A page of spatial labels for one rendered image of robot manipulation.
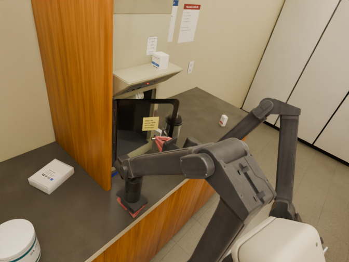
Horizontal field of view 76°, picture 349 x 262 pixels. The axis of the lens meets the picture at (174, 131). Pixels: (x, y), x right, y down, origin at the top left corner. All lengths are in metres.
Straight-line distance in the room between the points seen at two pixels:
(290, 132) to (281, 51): 2.99
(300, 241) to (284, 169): 0.27
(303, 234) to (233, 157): 0.37
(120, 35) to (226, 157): 0.66
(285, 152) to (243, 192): 0.51
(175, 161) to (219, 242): 0.17
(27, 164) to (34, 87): 0.39
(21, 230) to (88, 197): 0.33
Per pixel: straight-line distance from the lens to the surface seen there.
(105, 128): 0.91
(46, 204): 1.19
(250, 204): 0.37
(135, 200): 0.82
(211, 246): 0.50
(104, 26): 0.75
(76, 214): 1.13
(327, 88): 3.74
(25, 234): 0.95
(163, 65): 1.00
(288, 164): 0.86
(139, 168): 0.65
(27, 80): 1.29
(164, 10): 1.04
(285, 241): 0.67
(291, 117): 0.84
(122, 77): 0.88
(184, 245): 2.15
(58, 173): 1.24
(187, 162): 0.39
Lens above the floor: 1.87
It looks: 35 degrees down
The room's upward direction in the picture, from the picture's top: 12 degrees clockwise
